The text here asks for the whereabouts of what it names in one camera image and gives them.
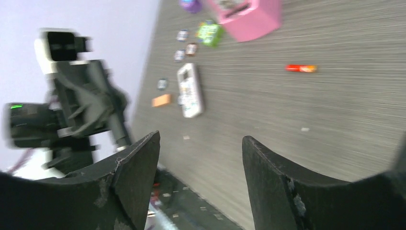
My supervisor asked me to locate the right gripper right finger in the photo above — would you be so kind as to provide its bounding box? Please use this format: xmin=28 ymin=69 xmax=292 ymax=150
xmin=242 ymin=136 xmax=406 ymax=230

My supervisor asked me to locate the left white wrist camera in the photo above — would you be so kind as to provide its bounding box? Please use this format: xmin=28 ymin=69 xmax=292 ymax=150
xmin=34 ymin=28 xmax=92 ymax=76

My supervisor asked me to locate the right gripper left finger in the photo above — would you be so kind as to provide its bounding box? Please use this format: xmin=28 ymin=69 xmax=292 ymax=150
xmin=0 ymin=131 xmax=160 ymax=230

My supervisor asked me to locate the red orange battery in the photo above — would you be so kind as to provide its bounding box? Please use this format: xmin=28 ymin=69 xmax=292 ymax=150
xmin=285 ymin=64 xmax=317 ymax=73

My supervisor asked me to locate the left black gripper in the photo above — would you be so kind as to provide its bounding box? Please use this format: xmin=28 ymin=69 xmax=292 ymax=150
xmin=3 ymin=60 xmax=126 ymax=149

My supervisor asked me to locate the small round gear toy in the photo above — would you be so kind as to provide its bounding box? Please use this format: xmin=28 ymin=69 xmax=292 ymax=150
xmin=157 ymin=79 xmax=168 ymax=91

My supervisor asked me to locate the pink metronome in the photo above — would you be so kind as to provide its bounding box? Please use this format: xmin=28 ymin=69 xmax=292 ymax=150
xmin=204 ymin=0 xmax=282 ymax=42

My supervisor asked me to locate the green monster toy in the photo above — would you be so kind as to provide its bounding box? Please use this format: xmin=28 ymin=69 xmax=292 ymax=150
xmin=195 ymin=20 xmax=224 ymax=47

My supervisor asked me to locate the small white round piece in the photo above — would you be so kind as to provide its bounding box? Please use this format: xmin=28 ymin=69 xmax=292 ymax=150
xmin=176 ymin=29 xmax=190 ymax=42

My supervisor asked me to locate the white remote control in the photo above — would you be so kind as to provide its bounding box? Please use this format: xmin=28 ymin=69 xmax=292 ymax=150
xmin=177 ymin=63 xmax=204 ymax=118

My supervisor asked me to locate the purple round toy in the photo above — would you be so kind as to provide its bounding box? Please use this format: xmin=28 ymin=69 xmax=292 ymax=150
xmin=179 ymin=0 xmax=202 ymax=14

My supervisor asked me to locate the wooden block near left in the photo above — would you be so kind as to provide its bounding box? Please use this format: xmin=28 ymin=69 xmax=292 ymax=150
xmin=151 ymin=93 xmax=172 ymax=107

